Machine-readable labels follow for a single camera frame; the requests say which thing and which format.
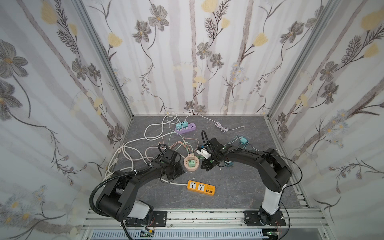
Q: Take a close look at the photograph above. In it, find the green charger cube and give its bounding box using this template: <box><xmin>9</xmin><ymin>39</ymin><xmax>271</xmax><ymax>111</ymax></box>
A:
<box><xmin>188</xmin><ymin>160</ymin><xmax>196</xmax><ymax>168</ymax></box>

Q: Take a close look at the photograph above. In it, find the pink round power socket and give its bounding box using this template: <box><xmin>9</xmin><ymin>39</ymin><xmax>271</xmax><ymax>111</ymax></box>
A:
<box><xmin>183</xmin><ymin>154</ymin><xmax>200</xmax><ymax>172</ymax></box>

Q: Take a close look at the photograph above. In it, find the orange power strip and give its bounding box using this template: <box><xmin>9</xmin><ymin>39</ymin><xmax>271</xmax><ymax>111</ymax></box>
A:
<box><xmin>187</xmin><ymin>181</ymin><xmax>216</xmax><ymax>196</ymax></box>

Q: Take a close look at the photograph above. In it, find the purple power strip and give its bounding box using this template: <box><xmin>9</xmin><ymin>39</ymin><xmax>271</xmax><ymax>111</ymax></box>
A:
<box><xmin>175</xmin><ymin>123</ymin><xmax>196</xmax><ymax>135</ymax></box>

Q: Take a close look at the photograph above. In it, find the teal charger with white cable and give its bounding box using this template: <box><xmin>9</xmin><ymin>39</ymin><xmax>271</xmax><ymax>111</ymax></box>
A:
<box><xmin>176</xmin><ymin>123</ymin><xmax>183</xmax><ymax>130</ymax></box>

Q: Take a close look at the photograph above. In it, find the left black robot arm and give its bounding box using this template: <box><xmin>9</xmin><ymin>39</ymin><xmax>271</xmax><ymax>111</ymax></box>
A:
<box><xmin>89</xmin><ymin>144</ymin><xmax>184</xmax><ymax>222</ymax></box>

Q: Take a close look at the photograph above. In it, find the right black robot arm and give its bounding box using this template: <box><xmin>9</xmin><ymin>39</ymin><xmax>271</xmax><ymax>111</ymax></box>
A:
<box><xmin>201</xmin><ymin>130</ymin><xmax>293</xmax><ymax>226</ymax></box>

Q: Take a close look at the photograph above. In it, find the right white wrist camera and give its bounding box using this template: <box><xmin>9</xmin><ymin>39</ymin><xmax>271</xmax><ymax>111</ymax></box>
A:
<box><xmin>196</xmin><ymin>146</ymin><xmax>211</xmax><ymax>159</ymax></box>

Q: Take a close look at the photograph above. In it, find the pink multi-head cable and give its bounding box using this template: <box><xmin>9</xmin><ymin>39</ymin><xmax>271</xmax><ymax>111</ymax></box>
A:
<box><xmin>172</xmin><ymin>139</ymin><xmax>196</xmax><ymax>155</ymax></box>

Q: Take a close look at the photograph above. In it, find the green multi-head cable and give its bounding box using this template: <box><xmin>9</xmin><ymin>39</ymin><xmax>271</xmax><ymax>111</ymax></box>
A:
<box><xmin>167</xmin><ymin>131</ymin><xmax>200</xmax><ymax>155</ymax></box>

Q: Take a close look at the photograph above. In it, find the white bundled cable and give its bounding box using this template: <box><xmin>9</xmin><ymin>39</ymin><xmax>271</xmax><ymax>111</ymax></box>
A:
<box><xmin>194</xmin><ymin>113</ymin><xmax>245</xmax><ymax>133</ymax></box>

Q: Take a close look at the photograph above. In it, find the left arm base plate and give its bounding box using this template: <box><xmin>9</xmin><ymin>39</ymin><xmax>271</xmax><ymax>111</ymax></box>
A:
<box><xmin>148</xmin><ymin>211</ymin><xmax>168</xmax><ymax>228</ymax></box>

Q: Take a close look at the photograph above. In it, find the white orange strip cord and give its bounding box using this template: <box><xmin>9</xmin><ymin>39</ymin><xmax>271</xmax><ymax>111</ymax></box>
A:
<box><xmin>101</xmin><ymin>140</ymin><xmax>188</xmax><ymax>187</ymax></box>

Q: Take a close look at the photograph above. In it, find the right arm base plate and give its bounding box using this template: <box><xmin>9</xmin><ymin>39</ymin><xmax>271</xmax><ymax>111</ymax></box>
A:
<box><xmin>244</xmin><ymin>210</ymin><xmax>287</xmax><ymax>227</ymax></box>

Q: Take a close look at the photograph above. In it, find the white vented cable duct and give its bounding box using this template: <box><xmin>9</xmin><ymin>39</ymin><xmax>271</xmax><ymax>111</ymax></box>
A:
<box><xmin>89</xmin><ymin>229</ymin><xmax>269</xmax><ymax>240</ymax></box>

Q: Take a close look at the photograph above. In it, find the aluminium front rail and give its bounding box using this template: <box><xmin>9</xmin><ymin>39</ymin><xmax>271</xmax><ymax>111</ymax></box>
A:
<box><xmin>81</xmin><ymin>209</ymin><xmax>330</xmax><ymax>230</ymax></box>

